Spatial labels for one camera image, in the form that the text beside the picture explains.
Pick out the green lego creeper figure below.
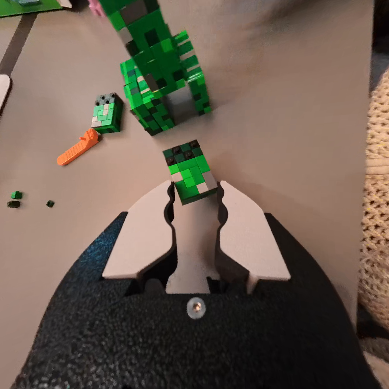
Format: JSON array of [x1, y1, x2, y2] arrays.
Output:
[[99, 0, 212, 137]]

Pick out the orange lego brick separator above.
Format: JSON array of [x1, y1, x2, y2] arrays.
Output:
[[57, 128, 101, 166]]

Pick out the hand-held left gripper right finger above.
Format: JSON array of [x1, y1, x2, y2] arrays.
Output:
[[214, 181, 292, 294]]

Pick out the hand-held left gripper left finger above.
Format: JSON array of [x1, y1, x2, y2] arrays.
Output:
[[102, 180, 178, 290]]

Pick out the green lego foot block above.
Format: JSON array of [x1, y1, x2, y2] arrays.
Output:
[[162, 139, 218, 206], [91, 93, 124, 134]]

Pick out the person's cream knit sweater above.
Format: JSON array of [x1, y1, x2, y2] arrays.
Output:
[[358, 68, 389, 335]]

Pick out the green lego baseplate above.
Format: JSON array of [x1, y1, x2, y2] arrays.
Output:
[[0, 0, 64, 18]]

